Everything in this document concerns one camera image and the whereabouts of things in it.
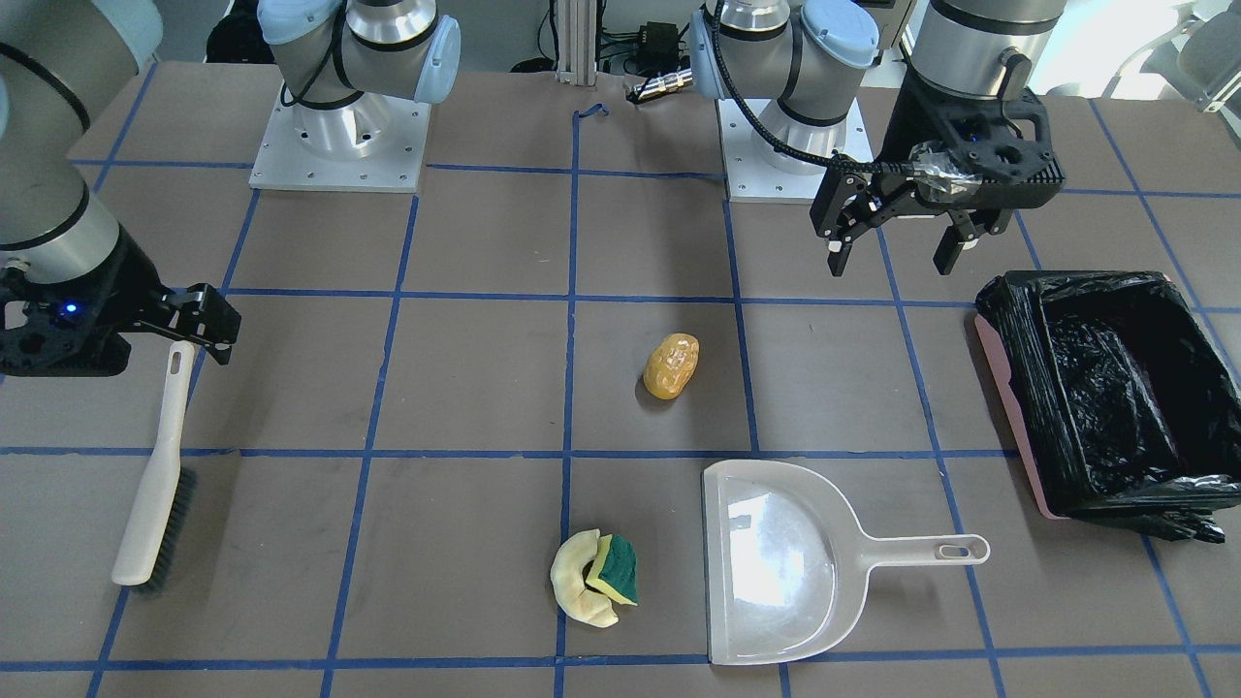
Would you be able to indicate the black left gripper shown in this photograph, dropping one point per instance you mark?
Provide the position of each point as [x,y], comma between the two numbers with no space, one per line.
[911,123]

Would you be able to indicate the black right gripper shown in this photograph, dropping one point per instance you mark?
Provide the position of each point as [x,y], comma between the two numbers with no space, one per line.
[118,288]

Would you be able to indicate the white hand brush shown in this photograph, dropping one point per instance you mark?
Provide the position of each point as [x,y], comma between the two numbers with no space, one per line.
[164,493]

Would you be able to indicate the orange potato toy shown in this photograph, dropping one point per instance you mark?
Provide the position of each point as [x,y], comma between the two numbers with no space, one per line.
[671,365]

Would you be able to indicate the white plastic dustpan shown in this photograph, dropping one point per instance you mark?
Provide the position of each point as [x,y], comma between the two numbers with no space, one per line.
[789,565]

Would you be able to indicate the pale yellow peel toy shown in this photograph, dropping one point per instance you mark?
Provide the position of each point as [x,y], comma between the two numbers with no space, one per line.
[567,574]

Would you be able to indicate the yellow green sponge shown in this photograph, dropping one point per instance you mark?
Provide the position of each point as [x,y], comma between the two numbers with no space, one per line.
[614,570]

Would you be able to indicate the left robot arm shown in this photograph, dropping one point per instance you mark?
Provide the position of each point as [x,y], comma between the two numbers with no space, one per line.
[786,65]

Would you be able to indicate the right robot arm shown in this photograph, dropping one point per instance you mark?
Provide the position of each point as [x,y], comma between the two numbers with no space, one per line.
[359,78]

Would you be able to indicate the pink bin with black bag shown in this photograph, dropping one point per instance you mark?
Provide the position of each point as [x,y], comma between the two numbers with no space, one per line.
[1124,413]

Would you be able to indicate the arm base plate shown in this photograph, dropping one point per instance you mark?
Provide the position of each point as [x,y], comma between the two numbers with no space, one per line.
[373,145]
[754,173]

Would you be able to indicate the aluminium frame post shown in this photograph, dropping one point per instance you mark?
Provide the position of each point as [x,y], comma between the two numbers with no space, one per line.
[576,32]

